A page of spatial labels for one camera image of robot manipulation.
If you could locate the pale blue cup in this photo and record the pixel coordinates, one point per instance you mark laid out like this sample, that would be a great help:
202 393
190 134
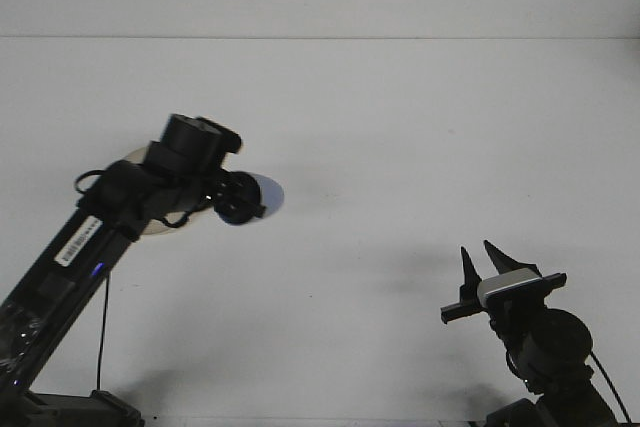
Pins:
272 194

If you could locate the pale round plate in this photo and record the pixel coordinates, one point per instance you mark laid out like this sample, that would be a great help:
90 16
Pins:
152 229

